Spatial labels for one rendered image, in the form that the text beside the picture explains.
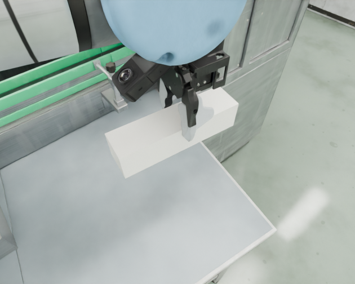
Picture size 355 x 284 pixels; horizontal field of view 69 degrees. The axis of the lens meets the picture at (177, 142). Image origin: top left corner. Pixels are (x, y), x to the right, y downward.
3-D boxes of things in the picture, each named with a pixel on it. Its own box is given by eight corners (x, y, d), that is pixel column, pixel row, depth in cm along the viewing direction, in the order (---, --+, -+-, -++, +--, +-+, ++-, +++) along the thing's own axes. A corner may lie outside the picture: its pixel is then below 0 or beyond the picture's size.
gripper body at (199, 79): (225, 89, 41) (239, 13, 32) (180, 109, 38) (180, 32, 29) (198, 65, 45) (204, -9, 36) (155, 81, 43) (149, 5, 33)
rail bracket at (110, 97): (113, 100, 96) (98, 44, 78) (138, 125, 88) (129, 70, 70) (101, 105, 94) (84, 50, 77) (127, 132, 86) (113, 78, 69)
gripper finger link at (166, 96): (189, 107, 52) (199, 78, 43) (163, 119, 50) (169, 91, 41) (181, 96, 53) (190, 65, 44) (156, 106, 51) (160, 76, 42)
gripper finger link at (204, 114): (220, 137, 46) (217, 90, 40) (192, 151, 44) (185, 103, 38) (209, 129, 48) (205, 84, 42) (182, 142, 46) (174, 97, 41)
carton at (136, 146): (233, 125, 53) (238, 103, 48) (125, 178, 45) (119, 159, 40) (215, 107, 56) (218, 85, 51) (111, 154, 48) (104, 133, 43)
